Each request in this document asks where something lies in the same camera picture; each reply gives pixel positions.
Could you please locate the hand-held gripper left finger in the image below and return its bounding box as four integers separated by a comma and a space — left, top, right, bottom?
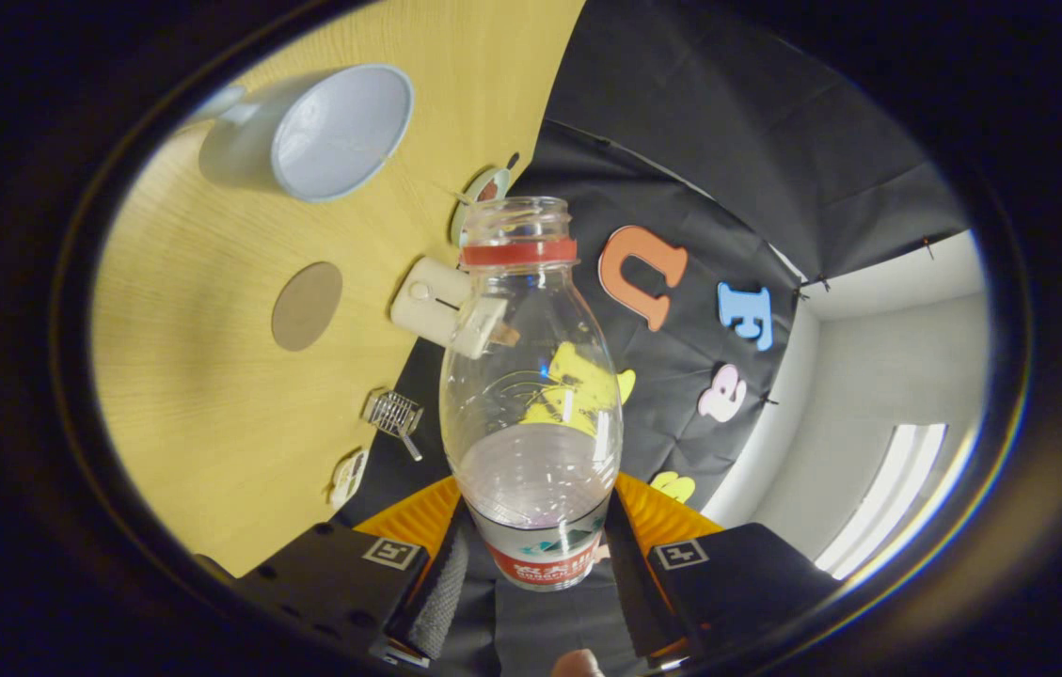
197, 475, 475, 664

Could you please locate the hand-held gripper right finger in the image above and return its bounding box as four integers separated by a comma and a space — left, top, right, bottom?
606, 473, 842, 659

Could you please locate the clear plastic juice bottle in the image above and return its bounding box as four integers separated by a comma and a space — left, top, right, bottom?
439, 196, 624, 591

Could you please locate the round brown coaster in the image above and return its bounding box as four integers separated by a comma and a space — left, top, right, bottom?
271, 261, 344, 353

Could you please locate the pale blue cup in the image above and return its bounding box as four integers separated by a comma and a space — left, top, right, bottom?
182, 63, 415, 204

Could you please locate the white divided dish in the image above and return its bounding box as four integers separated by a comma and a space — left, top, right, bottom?
330, 448, 370, 512

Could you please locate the large ceiling light panel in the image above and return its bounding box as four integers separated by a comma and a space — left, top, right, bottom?
815, 423, 948, 579

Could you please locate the small metal rack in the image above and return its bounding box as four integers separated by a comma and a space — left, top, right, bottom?
361, 388, 425, 462

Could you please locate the wooden table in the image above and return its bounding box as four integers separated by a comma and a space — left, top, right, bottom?
90, 0, 586, 576

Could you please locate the white toaster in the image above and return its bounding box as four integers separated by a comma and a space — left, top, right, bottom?
389, 257, 520, 361

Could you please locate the pale green plate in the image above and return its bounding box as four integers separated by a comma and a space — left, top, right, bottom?
451, 155, 520, 247

